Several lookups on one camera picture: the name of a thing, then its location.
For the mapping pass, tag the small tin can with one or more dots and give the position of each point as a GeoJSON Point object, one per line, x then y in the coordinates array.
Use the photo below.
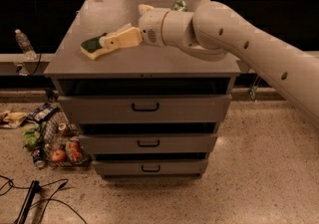
{"type": "Point", "coordinates": [63, 129]}

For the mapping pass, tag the top grey drawer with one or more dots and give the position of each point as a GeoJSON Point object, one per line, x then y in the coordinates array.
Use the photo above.
{"type": "Point", "coordinates": [81, 110]}

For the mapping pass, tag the middle grey drawer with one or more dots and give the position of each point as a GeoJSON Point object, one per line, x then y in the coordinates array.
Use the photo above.
{"type": "Point", "coordinates": [102, 144]}

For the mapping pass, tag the yellow crumpled bag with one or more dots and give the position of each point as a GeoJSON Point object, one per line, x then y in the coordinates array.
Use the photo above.
{"type": "Point", "coordinates": [12, 120]}

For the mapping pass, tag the grey drawer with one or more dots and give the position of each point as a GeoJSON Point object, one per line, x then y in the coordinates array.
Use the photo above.
{"type": "Point", "coordinates": [126, 168]}
{"type": "Point", "coordinates": [81, 110]}
{"type": "Point", "coordinates": [102, 144]}

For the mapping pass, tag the green chip bag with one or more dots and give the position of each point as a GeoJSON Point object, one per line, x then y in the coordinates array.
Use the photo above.
{"type": "Point", "coordinates": [33, 135]}

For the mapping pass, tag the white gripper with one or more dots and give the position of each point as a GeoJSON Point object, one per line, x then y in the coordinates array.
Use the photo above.
{"type": "Point", "coordinates": [151, 26]}

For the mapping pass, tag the blue and white snack bag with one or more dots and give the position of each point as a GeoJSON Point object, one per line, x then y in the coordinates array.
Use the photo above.
{"type": "Point", "coordinates": [42, 113]}

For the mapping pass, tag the green crumpled can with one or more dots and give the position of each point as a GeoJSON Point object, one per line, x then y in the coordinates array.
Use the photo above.
{"type": "Point", "coordinates": [179, 6]}

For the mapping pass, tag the green and yellow sponge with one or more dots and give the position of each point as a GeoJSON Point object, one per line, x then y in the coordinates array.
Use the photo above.
{"type": "Point", "coordinates": [93, 48]}

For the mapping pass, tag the red apple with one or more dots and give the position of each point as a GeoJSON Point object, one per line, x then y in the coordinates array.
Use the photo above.
{"type": "Point", "coordinates": [58, 155]}

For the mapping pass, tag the wire mesh basket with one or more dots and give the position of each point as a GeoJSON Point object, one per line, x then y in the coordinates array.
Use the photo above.
{"type": "Point", "coordinates": [53, 140]}

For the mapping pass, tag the clear plastic water bottle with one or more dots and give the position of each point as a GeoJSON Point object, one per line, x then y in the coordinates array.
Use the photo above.
{"type": "Point", "coordinates": [25, 45]}

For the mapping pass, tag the bottom grey drawer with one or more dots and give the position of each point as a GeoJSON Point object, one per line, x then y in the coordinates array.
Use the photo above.
{"type": "Point", "coordinates": [126, 168]}

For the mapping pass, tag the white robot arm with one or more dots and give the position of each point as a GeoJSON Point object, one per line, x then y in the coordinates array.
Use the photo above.
{"type": "Point", "coordinates": [214, 28]}

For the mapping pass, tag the red snack packet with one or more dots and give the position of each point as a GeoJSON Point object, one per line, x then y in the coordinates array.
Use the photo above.
{"type": "Point", "coordinates": [74, 151]}

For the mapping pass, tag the blue soda can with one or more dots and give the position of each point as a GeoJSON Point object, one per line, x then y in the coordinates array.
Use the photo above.
{"type": "Point", "coordinates": [39, 157]}

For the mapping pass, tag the grey drawer cabinet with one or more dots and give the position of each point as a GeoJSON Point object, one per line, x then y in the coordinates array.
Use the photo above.
{"type": "Point", "coordinates": [139, 71]}

